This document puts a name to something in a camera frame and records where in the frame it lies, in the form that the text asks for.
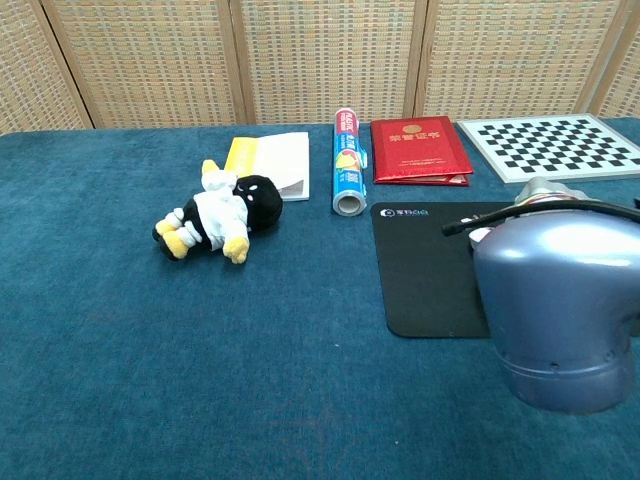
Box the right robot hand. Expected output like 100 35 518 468
513 176 584 204

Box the black mouse pad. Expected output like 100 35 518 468
369 201 516 339

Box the checkerboard calibration board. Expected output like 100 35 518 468
455 113 640 185

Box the red certificate book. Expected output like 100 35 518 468
369 115 475 187

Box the plastic wrap roll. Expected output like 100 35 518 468
331 107 372 217

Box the woven wooden folding screen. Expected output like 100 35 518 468
0 0 640 135

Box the yellow and white booklet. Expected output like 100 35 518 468
223 132 311 203

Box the black and white plush toy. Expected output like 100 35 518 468
152 158 284 265

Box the blue felt table cloth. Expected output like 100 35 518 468
0 117 640 480

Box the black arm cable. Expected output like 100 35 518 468
442 198 640 237

